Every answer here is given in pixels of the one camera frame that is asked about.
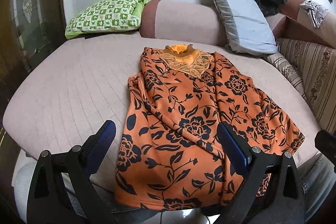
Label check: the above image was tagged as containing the orange black floral blouse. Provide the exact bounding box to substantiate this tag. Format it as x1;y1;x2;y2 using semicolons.
115;45;305;210

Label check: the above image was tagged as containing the small striped floral cushion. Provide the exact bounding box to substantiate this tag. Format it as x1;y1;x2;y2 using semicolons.
263;52;307;101

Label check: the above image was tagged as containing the beige striped floral cushion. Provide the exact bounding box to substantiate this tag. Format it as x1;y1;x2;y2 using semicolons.
277;38;335;133

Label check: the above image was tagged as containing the brown pink sofa backrest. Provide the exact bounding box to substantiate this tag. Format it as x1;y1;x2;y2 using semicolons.
273;0;335;48

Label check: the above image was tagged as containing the white grey crumpled cloth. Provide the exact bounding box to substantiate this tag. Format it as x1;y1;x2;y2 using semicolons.
299;0;329;28

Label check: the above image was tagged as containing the light blue grey pillow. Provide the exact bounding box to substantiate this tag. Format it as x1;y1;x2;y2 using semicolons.
213;0;278;56

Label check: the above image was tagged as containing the dark wooden glass cabinet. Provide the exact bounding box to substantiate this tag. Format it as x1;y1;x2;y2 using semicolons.
0;0;66;98

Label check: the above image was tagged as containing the pink bolster cushion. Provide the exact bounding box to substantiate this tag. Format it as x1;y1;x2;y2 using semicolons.
139;0;227;47

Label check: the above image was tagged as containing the green checkered folded blanket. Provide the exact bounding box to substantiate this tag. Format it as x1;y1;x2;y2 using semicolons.
65;0;147;39

